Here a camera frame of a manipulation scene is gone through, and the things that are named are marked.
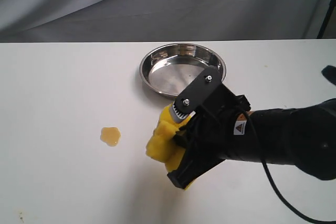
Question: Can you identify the black wrist camera mount plate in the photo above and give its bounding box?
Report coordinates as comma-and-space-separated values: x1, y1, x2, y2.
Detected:
173, 67, 222, 116

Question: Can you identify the round stainless steel dish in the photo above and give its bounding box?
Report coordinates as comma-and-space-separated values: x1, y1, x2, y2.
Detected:
139, 43, 226, 99

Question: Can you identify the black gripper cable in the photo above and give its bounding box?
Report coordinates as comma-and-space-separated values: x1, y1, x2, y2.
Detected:
237, 110, 336, 223

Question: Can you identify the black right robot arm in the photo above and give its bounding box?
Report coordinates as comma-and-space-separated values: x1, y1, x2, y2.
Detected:
168, 67, 335, 189

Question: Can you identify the amber liquid spill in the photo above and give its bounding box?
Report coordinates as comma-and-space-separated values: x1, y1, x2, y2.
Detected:
100, 127, 121, 147

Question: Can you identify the grey backdrop cloth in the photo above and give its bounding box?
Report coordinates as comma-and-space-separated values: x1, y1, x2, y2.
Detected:
1, 0, 330, 42

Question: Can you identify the black stand pole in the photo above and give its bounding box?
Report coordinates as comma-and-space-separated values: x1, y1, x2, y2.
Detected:
317, 0, 335, 39

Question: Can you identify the yellow sponge block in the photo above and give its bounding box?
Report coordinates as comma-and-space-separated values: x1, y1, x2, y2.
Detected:
145, 104, 191, 173

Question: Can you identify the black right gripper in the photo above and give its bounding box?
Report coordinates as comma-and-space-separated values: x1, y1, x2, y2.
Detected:
167, 83, 256, 189

